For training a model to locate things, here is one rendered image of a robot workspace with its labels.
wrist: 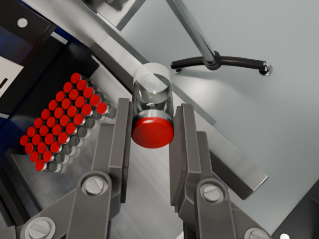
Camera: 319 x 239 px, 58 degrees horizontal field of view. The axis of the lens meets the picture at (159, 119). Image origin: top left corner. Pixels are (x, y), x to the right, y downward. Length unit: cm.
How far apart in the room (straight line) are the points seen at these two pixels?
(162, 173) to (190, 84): 104
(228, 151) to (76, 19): 35
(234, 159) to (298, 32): 110
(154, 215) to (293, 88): 103
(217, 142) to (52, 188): 33
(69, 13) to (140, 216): 36
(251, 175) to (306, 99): 96
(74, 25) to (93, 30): 4
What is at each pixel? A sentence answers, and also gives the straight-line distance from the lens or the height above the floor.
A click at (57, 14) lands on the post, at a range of 54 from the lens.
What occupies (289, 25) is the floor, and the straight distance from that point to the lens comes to 151.
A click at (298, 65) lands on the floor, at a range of 142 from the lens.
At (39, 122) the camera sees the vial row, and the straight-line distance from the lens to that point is 59.
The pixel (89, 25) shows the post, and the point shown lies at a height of 93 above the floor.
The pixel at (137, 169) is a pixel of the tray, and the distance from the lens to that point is 50.
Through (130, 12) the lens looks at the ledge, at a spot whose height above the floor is 87.
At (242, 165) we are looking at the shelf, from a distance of 44.
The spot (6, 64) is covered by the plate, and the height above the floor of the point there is 102.
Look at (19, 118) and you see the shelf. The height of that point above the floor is 88.
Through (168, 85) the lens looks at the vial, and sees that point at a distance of 15.
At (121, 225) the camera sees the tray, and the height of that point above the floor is 88.
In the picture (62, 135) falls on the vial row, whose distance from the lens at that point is 54.
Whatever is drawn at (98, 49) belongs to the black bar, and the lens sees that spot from 59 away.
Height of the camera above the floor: 132
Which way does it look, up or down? 62 degrees down
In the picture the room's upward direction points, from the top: 62 degrees counter-clockwise
